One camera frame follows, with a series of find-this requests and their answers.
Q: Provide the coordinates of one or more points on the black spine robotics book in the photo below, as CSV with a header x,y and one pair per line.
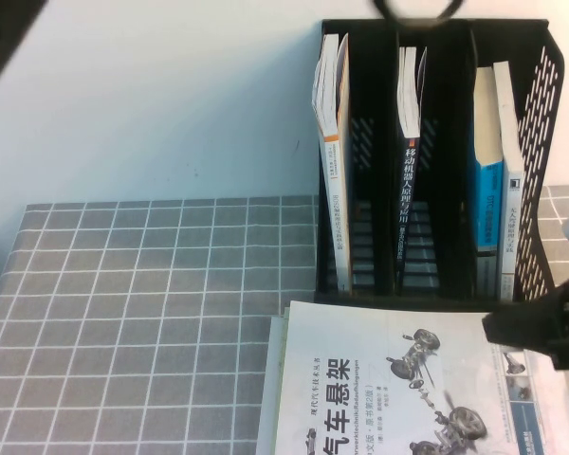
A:
x,y
408,189

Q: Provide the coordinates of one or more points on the white autonomous driving book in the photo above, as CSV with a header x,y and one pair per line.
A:
x,y
513,213

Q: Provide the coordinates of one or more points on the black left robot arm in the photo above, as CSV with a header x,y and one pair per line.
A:
x,y
0,33

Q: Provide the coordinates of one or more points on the white car suspension book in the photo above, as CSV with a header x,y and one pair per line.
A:
x,y
360,341

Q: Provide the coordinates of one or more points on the black plastic book stand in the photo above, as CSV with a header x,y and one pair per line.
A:
x,y
455,142

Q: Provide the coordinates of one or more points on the orange and white spine book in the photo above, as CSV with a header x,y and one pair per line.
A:
x,y
337,189

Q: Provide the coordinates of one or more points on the blue spine book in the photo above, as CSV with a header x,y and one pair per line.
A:
x,y
486,204

